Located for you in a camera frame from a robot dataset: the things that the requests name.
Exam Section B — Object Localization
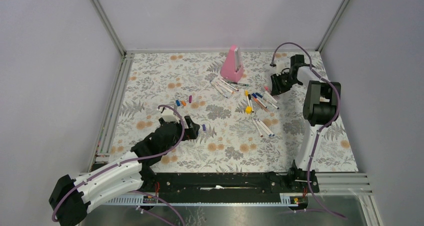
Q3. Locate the red brown capped marker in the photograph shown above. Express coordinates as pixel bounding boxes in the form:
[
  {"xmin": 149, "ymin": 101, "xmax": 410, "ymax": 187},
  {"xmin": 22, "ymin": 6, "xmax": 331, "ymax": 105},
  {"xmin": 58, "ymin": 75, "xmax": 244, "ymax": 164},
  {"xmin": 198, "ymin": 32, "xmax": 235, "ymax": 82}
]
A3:
[{"xmin": 252, "ymin": 118, "xmax": 264, "ymax": 138}]

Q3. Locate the dark green marker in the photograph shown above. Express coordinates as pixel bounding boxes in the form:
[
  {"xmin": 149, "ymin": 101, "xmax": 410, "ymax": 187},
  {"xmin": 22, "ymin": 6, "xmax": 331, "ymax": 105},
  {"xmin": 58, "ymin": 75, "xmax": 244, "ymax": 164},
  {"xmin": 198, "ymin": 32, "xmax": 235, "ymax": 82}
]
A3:
[{"xmin": 227, "ymin": 81, "xmax": 249, "ymax": 87}]

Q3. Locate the magenta capped white marker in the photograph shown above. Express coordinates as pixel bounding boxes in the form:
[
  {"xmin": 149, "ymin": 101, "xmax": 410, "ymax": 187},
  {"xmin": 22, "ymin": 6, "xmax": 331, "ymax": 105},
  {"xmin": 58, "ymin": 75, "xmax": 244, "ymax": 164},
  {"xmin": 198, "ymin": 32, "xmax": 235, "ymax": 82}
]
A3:
[{"xmin": 219, "ymin": 78, "xmax": 239, "ymax": 92}]

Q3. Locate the dark blue capped marker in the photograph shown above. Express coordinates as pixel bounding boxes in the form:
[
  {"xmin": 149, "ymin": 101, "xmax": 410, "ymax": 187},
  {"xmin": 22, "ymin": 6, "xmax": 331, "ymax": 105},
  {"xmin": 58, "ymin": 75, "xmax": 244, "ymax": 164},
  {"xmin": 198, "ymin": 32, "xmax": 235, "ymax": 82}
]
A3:
[{"xmin": 256, "ymin": 93, "xmax": 279, "ymax": 109}]

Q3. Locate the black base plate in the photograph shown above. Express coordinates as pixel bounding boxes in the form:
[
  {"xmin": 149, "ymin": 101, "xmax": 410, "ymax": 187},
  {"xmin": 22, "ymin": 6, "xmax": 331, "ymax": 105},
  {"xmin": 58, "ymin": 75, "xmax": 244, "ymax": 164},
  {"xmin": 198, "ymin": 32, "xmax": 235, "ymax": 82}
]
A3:
[{"xmin": 138, "ymin": 172, "xmax": 320, "ymax": 203}]

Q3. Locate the orange brown marker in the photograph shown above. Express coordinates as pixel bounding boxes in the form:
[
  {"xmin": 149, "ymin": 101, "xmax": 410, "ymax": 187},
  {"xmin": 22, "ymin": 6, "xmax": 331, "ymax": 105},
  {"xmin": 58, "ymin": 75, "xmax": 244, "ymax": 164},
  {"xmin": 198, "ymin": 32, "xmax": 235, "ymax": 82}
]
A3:
[{"xmin": 251, "ymin": 93, "xmax": 268, "ymax": 112}]

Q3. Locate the pink metronome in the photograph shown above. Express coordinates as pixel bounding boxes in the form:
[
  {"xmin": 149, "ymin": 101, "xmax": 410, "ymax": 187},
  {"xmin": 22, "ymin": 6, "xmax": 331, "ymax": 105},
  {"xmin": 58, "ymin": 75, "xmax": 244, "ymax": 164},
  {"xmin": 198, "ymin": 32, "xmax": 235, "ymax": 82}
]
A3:
[{"xmin": 220, "ymin": 45, "xmax": 244, "ymax": 83}]

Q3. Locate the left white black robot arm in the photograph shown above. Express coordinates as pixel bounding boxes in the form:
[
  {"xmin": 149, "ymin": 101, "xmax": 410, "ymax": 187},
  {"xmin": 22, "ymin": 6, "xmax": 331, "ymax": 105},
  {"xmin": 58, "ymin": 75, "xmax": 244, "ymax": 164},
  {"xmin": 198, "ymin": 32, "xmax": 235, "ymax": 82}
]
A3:
[{"xmin": 48, "ymin": 105, "xmax": 201, "ymax": 225}]

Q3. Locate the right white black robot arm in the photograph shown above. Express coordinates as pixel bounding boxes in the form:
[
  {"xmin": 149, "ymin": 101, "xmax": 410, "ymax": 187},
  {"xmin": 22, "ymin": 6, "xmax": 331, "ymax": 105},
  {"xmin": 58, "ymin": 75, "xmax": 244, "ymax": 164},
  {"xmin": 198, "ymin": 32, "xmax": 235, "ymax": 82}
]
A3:
[{"xmin": 270, "ymin": 54, "xmax": 341, "ymax": 192}]

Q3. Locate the pink translucent marker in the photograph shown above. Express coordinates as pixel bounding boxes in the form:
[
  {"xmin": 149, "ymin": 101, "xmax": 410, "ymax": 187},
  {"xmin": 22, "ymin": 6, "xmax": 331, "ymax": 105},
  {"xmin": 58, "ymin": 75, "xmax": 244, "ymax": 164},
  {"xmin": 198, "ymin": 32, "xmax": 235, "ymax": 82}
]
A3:
[{"xmin": 264, "ymin": 86, "xmax": 278, "ymax": 103}]

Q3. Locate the purple capped white marker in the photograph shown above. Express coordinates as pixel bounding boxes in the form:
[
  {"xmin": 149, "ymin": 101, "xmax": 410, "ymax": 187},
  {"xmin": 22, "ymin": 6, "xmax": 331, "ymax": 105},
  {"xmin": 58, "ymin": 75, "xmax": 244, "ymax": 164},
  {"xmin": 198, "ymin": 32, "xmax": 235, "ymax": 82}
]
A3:
[{"xmin": 258, "ymin": 120, "xmax": 275, "ymax": 136}]

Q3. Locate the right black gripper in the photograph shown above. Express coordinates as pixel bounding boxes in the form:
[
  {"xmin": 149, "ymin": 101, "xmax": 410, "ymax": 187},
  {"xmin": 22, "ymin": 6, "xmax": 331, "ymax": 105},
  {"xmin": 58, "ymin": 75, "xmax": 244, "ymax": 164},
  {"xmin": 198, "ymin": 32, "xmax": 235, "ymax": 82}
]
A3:
[{"xmin": 270, "ymin": 72, "xmax": 300, "ymax": 97}]

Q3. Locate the blue capped white marker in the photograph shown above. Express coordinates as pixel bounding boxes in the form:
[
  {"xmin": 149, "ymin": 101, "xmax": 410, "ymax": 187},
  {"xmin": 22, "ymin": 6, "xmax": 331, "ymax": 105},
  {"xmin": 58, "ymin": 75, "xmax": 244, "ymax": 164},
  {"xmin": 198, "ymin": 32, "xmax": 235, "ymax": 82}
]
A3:
[{"xmin": 210, "ymin": 81, "xmax": 228, "ymax": 98}]

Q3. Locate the purple cable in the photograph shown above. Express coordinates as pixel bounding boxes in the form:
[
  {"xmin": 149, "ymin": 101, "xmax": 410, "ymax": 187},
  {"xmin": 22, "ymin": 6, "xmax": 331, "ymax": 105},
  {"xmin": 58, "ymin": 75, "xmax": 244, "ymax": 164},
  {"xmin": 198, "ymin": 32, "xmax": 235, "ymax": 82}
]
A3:
[
  {"xmin": 51, "ymin": 105, "xmax": 186, "ymax": 222},
  {"xmin": 269, "ymin": 42, "xmax": 349, "ymax": 220}
]

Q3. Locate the yellow cube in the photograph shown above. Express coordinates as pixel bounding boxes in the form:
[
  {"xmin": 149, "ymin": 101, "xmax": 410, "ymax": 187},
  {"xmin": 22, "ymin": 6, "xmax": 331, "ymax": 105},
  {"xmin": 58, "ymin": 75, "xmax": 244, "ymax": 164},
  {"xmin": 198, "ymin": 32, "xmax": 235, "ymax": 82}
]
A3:
[{"xmin": 245, "ymin": 106, "xmax": 253, "ymax": 114}]

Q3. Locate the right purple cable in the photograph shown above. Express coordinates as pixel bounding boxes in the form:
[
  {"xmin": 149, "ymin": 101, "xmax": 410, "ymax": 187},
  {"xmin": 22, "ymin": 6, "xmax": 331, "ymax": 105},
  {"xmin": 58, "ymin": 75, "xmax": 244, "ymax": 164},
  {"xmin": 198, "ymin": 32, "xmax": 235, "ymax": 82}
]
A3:
[{"xmin": 269, "ymin": 42, "xmax": 349, "ymax": 220}]

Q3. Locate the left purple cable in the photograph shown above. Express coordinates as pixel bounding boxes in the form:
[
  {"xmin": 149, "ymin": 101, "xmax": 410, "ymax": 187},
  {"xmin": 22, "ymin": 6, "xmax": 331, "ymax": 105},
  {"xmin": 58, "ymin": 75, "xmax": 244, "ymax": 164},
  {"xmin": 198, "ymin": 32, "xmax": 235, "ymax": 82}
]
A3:
[{"xmin": 51, "ymin": 105, "xmax": 186, "ymax": 222}]

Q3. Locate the floral table mat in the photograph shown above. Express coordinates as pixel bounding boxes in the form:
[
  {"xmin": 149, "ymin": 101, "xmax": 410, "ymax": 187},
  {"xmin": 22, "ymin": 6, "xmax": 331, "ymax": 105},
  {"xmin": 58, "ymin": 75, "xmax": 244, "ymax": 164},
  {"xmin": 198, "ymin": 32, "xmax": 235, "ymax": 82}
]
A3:
[{"xmin": 106, "ymin": 51, "xmax": 359, "ymax": 173}]

